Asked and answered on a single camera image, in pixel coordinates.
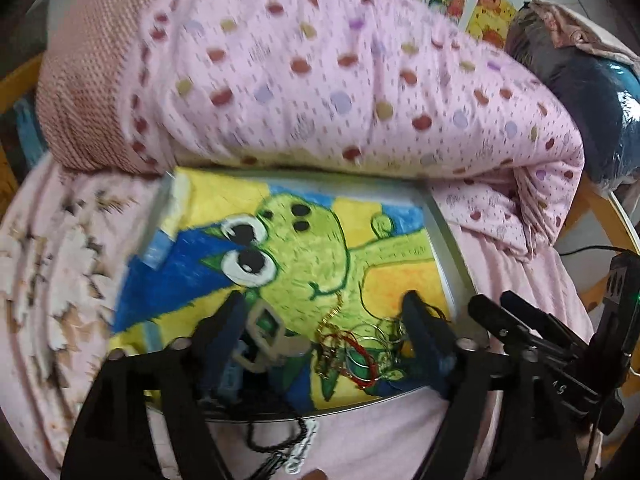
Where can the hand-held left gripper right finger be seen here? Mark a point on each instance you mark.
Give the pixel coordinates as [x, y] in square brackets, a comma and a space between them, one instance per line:
[419, 325]

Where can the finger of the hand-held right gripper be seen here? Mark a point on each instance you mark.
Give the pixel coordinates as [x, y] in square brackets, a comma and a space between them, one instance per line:
[540, 320]
[500, 322]

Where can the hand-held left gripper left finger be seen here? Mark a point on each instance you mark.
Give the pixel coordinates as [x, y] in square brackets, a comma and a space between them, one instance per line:
[227, 330]

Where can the grey tray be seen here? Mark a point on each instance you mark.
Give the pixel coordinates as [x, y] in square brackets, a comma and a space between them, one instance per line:
[450, 260]

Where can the blue tape strip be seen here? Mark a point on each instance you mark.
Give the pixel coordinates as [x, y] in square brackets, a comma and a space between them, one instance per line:
[157, 250]

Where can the frog crayon drawing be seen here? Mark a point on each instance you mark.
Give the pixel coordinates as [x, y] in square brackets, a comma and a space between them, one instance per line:
[310, 260]

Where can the cream tape strip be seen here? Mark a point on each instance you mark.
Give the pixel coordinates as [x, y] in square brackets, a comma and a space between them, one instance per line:
[179, 200]

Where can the pink floral bedsheet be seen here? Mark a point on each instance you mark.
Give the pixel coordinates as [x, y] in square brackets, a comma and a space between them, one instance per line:
[60, 270]

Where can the dark blue plastic-wrapped bag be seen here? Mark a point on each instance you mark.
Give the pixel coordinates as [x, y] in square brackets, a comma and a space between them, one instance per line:
[575, 90]

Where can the pink polka dot quilt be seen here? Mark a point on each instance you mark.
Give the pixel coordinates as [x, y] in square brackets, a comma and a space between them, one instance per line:
[325, 85]

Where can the red checkered pillow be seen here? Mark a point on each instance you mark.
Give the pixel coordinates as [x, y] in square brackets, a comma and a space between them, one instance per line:
[85, 100]

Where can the brown floral cloth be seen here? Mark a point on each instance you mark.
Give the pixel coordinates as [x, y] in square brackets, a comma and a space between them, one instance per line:
[565, 25]

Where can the wooden bed side rail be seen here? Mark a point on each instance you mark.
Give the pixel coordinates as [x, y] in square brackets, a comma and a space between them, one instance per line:
[595, 212]

